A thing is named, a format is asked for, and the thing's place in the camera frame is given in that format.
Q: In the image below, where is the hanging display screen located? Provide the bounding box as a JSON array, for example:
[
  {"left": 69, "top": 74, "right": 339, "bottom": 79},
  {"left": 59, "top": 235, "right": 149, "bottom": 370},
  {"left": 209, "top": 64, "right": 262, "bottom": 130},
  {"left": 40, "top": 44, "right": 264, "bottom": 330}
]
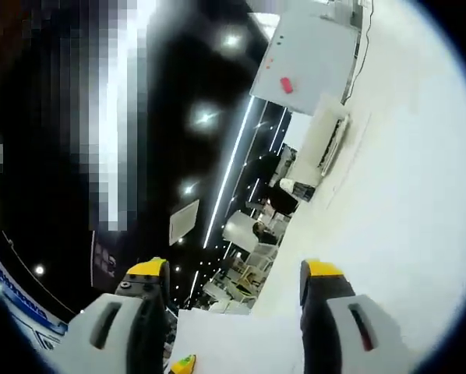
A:
[{"left": 90, "top": 230, "right": 119, "bottom": 288}]

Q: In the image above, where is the dark cup with white lid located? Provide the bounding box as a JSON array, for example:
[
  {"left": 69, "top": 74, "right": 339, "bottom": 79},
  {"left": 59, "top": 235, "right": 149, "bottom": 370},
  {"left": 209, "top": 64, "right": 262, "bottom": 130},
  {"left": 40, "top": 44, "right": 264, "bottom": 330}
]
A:
[{"left": 278, "top": 177, "right": 316, "bottom": 203}]

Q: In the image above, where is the black cable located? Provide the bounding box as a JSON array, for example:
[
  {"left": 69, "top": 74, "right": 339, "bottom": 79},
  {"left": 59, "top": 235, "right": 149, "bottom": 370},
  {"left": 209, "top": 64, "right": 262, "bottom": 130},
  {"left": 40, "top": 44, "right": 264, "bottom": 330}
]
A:
[{"left": 340, "top": 0, "right": 375, "bottom": 106}]

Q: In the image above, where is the white blue-trimmed worn device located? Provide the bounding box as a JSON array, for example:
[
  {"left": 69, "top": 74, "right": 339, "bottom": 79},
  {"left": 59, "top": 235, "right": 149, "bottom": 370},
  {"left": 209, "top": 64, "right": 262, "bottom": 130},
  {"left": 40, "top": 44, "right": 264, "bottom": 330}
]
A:
[{"left": 0, "top": 233, "right": 69, "bottom": 354}]

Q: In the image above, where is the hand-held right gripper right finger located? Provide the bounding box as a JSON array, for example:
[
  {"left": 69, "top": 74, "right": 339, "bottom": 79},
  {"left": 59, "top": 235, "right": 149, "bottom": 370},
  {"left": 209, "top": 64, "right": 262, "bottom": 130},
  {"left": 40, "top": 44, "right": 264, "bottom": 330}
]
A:
[{"left": 299, "top": 259, "right": 406, "bottom": 374}]

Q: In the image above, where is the white printer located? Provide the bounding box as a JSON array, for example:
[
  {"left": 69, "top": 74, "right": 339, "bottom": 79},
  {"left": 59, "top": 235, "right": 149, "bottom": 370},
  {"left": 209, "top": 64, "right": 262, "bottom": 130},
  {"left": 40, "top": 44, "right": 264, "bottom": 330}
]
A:
[{"left": 295, "top": 92, "right": 354, "bottom": 189}]

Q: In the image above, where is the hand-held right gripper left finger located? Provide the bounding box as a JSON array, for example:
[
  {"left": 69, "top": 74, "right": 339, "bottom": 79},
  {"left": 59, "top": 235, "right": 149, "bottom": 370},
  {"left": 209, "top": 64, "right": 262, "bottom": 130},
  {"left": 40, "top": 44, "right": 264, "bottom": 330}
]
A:
[{"left": 51, "top": 256, "right": 171, "bottom": 374}]

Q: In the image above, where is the whiteboard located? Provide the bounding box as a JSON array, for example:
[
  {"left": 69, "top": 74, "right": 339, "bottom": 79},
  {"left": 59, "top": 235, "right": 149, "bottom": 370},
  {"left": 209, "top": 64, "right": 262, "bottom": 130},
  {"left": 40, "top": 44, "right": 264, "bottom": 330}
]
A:
[{"left": 249, "top": 13, "right": 362, "bottom": 117}]

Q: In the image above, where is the ceiling air conditioner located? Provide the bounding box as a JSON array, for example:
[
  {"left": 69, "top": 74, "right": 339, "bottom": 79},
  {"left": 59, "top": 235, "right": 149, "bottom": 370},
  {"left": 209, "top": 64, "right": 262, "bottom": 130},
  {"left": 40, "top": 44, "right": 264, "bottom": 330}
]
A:
[{"left": 168, "top": 199, "right": 201, "bottom": 247}]

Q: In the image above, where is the white table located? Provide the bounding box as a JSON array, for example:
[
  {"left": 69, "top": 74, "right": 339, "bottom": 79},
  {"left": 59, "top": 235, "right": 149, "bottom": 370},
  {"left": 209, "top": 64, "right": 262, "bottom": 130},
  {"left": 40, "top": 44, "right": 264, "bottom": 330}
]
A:
[{"left": 252, "top": 0, "right": 466, "bottom": 374}]

